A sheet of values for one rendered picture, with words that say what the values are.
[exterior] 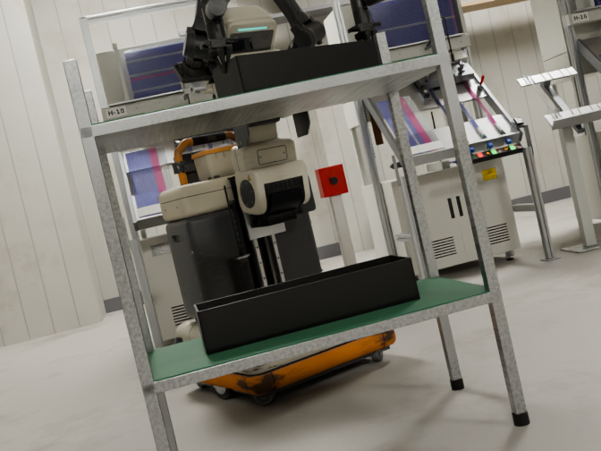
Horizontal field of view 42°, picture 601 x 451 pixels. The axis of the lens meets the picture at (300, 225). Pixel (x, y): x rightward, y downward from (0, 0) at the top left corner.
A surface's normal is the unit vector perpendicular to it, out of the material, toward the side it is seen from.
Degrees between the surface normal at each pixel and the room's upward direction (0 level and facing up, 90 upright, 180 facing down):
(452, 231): 90
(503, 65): 90
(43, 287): 90
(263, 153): 98
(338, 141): 90
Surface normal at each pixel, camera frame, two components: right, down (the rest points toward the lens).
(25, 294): 0.18, 0.00
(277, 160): 0.55, 0.06
